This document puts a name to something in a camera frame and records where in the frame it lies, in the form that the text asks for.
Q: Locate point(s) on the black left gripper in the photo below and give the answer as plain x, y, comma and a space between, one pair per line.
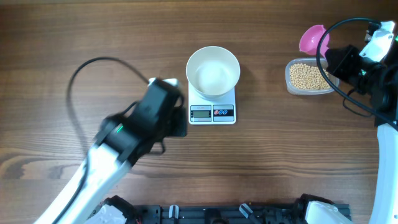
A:
183, 126

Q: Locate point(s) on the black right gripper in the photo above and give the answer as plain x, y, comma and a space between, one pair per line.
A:
339, 68

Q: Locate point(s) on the pink plastic measuring scoop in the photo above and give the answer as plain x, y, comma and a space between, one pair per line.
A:
309, 41

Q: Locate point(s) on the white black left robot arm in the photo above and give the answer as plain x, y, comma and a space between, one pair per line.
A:
120, 142

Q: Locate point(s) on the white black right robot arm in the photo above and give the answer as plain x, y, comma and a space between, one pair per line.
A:
373, 72

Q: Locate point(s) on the white digital kitchen scale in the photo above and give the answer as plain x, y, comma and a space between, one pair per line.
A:
211, 111

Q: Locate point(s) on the white bowl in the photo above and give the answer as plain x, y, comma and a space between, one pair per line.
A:
213, 71

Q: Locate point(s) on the clear plastic container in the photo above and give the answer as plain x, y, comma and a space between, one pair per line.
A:
294, 91

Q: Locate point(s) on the soybeans in container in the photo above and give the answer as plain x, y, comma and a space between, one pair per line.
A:
305, 77

